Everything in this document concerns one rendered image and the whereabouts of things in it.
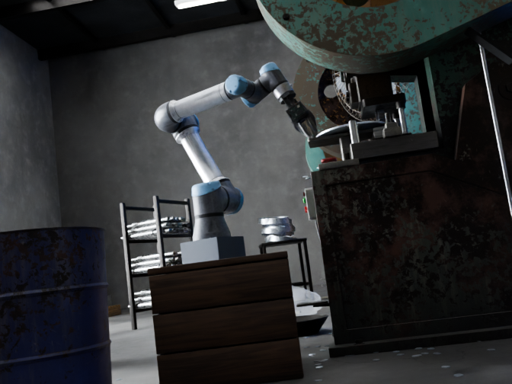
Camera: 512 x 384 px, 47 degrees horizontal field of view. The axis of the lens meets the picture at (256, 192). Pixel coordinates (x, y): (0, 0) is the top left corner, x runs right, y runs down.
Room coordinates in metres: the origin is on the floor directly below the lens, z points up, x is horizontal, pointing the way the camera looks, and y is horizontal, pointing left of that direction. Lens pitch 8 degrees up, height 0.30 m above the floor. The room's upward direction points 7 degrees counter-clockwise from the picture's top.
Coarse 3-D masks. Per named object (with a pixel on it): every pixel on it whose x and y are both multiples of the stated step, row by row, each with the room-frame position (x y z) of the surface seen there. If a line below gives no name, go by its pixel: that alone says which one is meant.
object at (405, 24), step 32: (256, 0) 1.95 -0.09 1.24; (288, 0) 1.80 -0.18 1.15; (320, 0) 1.78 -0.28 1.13; (416, 0) 1.75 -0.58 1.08; (448, 0) 1.73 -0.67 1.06; (480, 0) 1.72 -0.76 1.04; (288, 32) 1.81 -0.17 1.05; (320, 32) 1.79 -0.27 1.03; (352, 32) 1.77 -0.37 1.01; (384, 32) 1.76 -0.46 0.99; (416, 32) 1.75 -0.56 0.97; (448, 32) 1.75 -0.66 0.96; (320, 64) 1.95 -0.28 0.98; (352, 64) 1.86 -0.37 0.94; (384, 64) 1.86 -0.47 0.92
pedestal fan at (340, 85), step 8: (336, 80) 3.24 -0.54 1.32; (336, 88) 3.22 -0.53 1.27; (344, 88) 3.17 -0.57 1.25; (392, 88) 2.90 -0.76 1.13; (344, 96) 3.23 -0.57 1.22; (352, 112) 3.20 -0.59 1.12; (360, 112) 3.10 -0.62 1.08; (360, 120) 3.15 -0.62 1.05; (368, 120) 3.10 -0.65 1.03; (392, 120) 3.06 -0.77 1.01
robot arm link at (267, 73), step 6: (264, 66) 2.25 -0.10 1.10; (270, 66) 2.25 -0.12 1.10; (276, 66) 2.25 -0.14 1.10; (264, 72) 2.25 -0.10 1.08; (270, 72) 2.24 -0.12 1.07; (276, 72) 2.24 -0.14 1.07; (264, 78) 2.26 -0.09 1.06; (270, 78) 2.24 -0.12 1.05; (276, 78) 2.24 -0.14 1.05; (282, 78) 2.24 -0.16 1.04; (264, 84) 2.26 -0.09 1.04; (270, 84) 2.25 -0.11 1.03; (276, 84) 2.24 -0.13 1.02; (270, 90) 2.28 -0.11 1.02
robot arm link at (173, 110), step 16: (240, 80) 2.15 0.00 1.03; (192, 96) 2.28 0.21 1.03; (208, 96) 2.24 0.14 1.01; (224, 96) 2.21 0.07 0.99; (240, 96) 2.21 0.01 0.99; (160, 112) 2.34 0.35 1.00; (176, 112) 2.32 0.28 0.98; (192, 112) 2.30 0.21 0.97; (160, 128) 2.41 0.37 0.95; (176, 128) 2.43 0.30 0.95
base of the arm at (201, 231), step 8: (200, 216) 2.25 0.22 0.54; (208, 216) 2.24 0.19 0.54; (216, 216) 2.25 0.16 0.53; (200, 224) 2.25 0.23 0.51; (208, 224) 2.24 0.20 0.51; (216, 224) 2.24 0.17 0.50; (224, 224) 2.27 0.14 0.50; (200, 232) 2.24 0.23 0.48; (208, 232) 2.23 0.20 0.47; (216, 232) 2.23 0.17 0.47; (224, 232) 2.25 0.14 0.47
